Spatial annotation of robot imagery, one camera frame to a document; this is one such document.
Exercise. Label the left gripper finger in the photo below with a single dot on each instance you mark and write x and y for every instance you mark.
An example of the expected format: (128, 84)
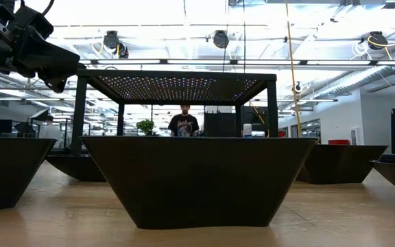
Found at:
(57, 85)
(50, 58)

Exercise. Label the large black square plate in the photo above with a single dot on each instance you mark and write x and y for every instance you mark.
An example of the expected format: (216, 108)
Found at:
(9, 171)
(341, 163)
(74, 166)

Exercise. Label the black square cup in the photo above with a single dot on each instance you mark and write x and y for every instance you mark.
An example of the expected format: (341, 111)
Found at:
(197, 178)

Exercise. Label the person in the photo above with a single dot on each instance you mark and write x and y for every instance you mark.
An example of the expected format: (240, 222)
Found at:
(183, 125)
(50, 132)

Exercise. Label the green plant in white pot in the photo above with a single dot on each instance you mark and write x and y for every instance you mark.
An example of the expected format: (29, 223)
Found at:
(145, 126)

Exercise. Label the black perforated metal stand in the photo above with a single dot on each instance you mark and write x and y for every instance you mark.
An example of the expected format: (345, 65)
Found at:
(177, 87)

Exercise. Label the black cabinet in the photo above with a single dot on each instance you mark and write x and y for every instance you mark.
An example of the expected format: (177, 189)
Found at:
(219, 125)

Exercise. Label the white bottle blue label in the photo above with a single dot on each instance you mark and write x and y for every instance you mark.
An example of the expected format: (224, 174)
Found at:
(247, 131)

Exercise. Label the red box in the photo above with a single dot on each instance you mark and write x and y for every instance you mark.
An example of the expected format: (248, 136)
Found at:
(338, 141)

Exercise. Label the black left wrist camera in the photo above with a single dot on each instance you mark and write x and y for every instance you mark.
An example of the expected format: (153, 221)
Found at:
(33, 22)

